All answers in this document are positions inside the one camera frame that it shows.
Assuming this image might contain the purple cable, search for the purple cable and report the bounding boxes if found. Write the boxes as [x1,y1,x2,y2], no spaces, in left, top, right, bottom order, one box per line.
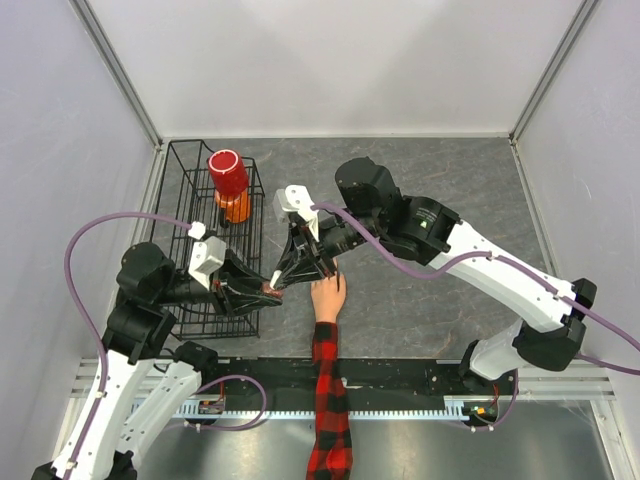
[309,201,640,376]
[64,212,207,480]

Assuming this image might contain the white nail polish cap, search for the white nail polish cap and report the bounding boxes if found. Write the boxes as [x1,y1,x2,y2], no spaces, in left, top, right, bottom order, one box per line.
[269,270,282,290]

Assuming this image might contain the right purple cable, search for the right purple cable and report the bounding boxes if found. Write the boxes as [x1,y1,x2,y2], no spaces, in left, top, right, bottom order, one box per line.
[309,201,640,376]

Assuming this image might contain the orange mug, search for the orange mug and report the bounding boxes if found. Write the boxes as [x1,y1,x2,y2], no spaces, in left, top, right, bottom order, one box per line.
[215,190,251,224]

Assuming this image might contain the red plaid sleeve forearm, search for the red plaid sleeve forearm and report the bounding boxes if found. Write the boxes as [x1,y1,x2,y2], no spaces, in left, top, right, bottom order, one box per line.
[306,323,353,480]

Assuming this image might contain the mannequin hand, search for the mannequin hand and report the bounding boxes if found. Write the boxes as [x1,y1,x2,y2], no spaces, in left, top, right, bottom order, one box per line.
[310,274,347,324]

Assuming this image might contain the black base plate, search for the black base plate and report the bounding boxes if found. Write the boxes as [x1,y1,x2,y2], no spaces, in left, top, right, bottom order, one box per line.
[162,355,519,412]

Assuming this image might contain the red cup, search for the red cup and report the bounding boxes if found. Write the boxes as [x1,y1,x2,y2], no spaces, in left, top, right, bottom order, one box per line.
[207,149,249,196]

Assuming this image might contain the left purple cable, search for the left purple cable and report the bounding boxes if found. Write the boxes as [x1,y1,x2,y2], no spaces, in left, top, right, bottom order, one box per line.
[64,212,207,480]

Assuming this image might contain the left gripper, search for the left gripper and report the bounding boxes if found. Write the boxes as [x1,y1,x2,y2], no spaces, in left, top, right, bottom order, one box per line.
[156,245,283,319]

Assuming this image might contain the black wire rack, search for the black wire rack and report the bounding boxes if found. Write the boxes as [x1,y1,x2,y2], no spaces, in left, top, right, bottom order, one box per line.
[145,140,265,341]

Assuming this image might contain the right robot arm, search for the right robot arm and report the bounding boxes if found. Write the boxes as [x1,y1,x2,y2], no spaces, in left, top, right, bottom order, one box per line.
[270,157,597,394]

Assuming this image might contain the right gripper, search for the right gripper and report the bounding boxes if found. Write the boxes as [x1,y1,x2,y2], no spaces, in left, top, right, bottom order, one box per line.
[273,209,383,287]

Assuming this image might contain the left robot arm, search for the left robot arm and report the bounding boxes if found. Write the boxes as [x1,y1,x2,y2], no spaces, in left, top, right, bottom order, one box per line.
[32,237,282,479]

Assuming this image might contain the aluminium cable rail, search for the aluminium cable rail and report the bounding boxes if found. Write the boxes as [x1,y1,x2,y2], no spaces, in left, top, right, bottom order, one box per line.
[94,395,521,421]

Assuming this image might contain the glitter nail polish bottle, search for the glitter nail polish bottle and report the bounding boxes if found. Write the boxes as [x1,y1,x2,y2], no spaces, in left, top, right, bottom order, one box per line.
[261,281,283,298]

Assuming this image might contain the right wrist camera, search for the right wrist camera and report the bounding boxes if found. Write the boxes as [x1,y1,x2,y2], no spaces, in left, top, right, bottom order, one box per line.
[273,185,320,242]

